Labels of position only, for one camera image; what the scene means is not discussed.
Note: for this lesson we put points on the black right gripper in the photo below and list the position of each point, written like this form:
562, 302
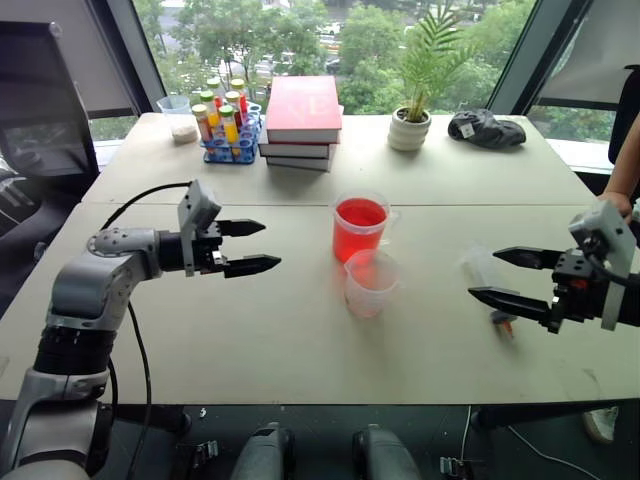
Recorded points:
580, 295

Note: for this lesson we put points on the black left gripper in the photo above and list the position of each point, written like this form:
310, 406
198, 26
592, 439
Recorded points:
207, 250

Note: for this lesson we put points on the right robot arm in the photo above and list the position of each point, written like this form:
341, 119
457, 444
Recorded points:
630, 297

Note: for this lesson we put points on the bystander bare forearm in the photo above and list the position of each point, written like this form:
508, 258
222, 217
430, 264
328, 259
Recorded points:
627, 165

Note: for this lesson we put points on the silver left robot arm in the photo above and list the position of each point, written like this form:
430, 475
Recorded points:
85, 285

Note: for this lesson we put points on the clear plastic syringe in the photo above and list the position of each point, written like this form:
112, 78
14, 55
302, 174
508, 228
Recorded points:
482, 267

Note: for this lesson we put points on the cup of red liquid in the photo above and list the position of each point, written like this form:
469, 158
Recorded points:
357, 230

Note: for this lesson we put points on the small clear plastic cup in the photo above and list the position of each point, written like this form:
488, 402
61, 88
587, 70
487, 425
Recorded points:
370, 292

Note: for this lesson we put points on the clear beaker with white powder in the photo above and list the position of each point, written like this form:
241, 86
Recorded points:
177, 122

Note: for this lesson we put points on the bystander bare hand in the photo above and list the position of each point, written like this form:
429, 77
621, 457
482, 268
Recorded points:
620, 202

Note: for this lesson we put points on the blue test tube rack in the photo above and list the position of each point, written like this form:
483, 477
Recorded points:
240, 147

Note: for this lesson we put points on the test tube yellow liquid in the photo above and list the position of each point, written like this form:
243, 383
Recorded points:
208, 102
228, 122

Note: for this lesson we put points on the test tube orange liquid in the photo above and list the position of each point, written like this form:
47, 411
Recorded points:
201, 120

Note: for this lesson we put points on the test tube red liquid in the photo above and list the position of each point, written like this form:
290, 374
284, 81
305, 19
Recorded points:
233, 100
214, 85
238, 87

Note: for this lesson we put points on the thick red book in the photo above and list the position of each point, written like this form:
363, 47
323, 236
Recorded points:
302, 107

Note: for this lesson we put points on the black crumpled cloth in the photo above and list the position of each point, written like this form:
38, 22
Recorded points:
487, 129

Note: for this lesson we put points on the white shoe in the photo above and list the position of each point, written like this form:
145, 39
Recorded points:
600, 425

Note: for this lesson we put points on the green plant in white pot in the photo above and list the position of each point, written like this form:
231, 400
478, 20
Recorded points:
410, 132

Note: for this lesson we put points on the dark grey rounded shape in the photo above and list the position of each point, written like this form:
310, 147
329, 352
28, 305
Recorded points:
262, 455
385, 455

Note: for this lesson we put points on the dark monitor screen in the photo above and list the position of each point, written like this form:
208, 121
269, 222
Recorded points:
35, 100

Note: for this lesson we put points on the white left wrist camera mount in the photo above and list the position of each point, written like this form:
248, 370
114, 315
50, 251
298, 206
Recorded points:
199, 202

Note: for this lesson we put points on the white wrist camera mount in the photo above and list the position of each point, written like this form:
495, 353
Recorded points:
607, 225
199, 202

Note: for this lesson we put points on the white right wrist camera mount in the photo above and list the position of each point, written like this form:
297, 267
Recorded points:
607, 225

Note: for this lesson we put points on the black table frame bar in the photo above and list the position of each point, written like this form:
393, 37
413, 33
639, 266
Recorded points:
150, 415
540, 414

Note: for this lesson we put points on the black window frame post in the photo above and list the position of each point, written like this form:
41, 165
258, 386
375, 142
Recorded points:
130, 55
540, 50

